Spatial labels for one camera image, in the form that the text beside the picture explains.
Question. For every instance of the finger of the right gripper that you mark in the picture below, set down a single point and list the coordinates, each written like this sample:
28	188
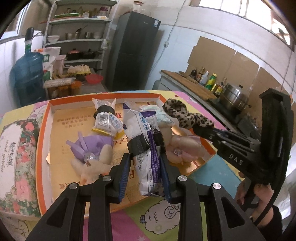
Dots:
230	145

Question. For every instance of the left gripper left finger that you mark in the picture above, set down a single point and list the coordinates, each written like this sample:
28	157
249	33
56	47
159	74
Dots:
64	220

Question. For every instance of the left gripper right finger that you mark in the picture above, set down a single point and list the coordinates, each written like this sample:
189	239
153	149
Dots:
206	212

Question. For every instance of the pink dress plush bunny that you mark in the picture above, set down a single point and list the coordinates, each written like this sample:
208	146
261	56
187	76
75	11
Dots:
180	146

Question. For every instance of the purple dress plush bunny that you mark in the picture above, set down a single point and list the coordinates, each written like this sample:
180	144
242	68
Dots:
90	157

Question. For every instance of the leopard print scrunchie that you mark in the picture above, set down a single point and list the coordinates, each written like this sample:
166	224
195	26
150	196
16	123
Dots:
176	109

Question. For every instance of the purple white snack packet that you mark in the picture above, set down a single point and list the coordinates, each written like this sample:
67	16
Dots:
140	131

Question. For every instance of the yellow white snack packet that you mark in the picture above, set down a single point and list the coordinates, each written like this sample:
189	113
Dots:
106	121

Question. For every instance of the green printed tissue pack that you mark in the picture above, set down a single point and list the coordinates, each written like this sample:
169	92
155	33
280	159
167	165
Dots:
154	110

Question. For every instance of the steel steamer pot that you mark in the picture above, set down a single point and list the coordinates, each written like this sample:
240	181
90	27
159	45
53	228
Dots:
234	97

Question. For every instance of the green yellow bottle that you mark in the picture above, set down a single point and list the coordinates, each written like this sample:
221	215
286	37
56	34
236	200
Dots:
210	83

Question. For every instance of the orange shallow cardboard box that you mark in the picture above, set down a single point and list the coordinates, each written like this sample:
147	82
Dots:
67	119

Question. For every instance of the wooden cutting board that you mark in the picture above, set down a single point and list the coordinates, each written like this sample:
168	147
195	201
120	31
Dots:
197	89

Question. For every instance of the colourful cartoon bed sheet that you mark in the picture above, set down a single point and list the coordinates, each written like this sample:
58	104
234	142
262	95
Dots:
149	218

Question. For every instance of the floral tissue box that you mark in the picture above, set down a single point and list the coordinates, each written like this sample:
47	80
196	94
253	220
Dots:
18	158

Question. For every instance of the red plastic basin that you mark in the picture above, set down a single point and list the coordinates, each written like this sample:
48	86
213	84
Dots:
94	79

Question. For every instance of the black refrigerator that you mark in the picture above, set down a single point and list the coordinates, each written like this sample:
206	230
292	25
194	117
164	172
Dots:
130	52

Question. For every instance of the blue water jug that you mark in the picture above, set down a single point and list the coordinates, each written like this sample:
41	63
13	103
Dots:
27	75

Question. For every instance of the glass jar red lid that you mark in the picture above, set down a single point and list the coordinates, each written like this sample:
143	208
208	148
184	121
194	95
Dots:
137	6

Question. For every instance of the metal storage shelf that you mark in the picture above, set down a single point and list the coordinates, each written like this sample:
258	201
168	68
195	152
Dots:
81	29

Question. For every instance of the cardboard wall sheet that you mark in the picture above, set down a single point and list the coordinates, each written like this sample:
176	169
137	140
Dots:
241	67

